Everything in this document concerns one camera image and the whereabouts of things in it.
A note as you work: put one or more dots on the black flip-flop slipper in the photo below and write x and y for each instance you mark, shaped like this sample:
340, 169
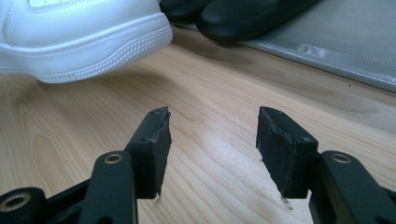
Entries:
249, 18

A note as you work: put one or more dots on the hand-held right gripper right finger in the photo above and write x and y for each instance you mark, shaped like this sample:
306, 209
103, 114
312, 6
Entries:
289, 161

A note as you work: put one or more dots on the white sneaker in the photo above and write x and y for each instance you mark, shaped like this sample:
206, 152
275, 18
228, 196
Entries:
77, 31

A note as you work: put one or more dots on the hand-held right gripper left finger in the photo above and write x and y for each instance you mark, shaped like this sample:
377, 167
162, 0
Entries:
146, 161

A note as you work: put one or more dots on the metal shoe rack grey shelves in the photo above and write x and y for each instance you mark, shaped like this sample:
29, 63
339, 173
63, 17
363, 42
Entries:
342, 37

